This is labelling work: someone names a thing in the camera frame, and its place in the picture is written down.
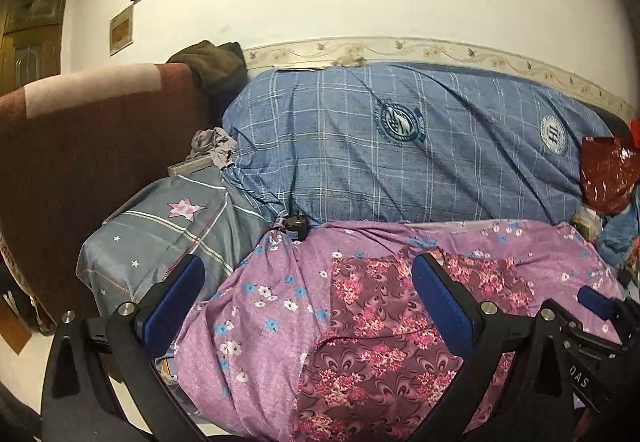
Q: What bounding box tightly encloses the small framed picture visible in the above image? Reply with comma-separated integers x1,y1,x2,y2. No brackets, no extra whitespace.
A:
109,5,135,57

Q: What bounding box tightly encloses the maroon floral garment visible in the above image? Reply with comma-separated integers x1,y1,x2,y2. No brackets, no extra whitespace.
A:
289,249,536,442

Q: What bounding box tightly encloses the wooden door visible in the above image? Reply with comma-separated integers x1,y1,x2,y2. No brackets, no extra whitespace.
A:
0,0,73,96

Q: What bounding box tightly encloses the black power plug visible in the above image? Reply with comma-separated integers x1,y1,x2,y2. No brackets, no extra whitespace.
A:
282,212,308,240

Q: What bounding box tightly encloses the blue denim cloth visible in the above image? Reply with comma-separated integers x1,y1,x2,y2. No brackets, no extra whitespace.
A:
597,187,640,268

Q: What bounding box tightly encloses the grey crumpled cloth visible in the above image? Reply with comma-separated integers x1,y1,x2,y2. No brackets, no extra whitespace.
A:
186,126,238,170

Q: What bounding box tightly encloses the grey star print pillow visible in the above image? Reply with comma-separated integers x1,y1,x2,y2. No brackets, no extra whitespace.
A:
76,167,276,323

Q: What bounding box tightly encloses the purple floral blanket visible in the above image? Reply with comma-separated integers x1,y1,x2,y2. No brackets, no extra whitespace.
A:
172,219,626,442

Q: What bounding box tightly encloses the pale flat box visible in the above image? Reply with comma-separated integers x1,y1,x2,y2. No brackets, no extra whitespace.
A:
167,158,211,177

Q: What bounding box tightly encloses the dark olive garment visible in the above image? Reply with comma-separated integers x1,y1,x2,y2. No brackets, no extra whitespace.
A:
166,40,249,118

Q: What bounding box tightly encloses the red plastic bag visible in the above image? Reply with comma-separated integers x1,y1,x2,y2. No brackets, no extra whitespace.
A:
580,136,640,214

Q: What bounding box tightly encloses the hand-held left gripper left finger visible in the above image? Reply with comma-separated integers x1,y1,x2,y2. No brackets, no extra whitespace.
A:
41,253,207,442

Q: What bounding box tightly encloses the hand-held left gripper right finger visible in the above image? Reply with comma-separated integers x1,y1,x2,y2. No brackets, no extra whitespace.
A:
411,252,601,442

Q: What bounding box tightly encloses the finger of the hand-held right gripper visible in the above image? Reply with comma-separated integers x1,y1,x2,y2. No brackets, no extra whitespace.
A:
576,285,640,325

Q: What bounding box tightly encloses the blue plaid quilt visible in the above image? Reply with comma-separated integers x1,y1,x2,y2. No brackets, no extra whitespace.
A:
221,62,618,225

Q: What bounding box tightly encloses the red-brown upholstered headboard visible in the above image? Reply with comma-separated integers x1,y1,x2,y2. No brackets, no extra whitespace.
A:
0,63,226,323

